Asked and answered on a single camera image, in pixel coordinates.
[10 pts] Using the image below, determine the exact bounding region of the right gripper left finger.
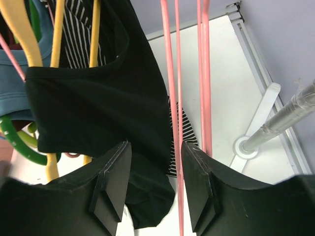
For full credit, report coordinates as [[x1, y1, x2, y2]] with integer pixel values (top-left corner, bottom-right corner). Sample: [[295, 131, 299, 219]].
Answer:
[[56, 140, 132, 234]]

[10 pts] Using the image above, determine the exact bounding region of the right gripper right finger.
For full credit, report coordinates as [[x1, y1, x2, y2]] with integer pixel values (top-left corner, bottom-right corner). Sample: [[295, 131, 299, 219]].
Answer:
[[181, 141, 291, 233]]

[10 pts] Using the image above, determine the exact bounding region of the pink wire hanger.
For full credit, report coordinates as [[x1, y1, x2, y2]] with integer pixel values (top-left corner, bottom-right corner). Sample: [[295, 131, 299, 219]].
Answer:
[[197, 0, 213, 157], [160, 0, 184, 236]]

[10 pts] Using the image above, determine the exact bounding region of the white tank top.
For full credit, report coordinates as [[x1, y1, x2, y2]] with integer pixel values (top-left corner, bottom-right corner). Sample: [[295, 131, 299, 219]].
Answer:
[[116, 205, 135, 236]]

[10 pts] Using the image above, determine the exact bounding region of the wooden hanger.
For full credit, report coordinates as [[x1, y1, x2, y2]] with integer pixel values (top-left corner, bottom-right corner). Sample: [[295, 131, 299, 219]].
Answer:
[[45, 0, 101, 182]]

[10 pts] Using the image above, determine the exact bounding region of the black hanging tank top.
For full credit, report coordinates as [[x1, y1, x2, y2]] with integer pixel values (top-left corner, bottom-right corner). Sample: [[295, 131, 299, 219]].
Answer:
[[25, 0, 175, 229]]

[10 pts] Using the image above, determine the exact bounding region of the green hanger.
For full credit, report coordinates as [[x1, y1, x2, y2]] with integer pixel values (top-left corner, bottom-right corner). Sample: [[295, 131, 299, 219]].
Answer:
[[0, 116, 47, 166]]

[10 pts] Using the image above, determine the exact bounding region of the yellow hanger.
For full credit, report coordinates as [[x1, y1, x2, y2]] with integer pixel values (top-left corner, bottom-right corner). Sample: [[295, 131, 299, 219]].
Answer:
[[0, 0, 43, 67]]

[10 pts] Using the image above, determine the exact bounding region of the metal clothes rack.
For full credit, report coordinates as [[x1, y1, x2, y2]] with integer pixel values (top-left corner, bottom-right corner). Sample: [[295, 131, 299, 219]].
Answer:
[[230, 82, 315, 172]]

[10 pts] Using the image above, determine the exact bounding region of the light blue garment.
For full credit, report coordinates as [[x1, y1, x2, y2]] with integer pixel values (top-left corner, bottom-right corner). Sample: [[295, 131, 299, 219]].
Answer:
[[0, 0, 53, 121]]

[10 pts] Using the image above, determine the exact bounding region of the black striped garment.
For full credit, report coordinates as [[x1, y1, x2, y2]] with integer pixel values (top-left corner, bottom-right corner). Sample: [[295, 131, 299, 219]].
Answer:
[[59, 0, 93, 68]]

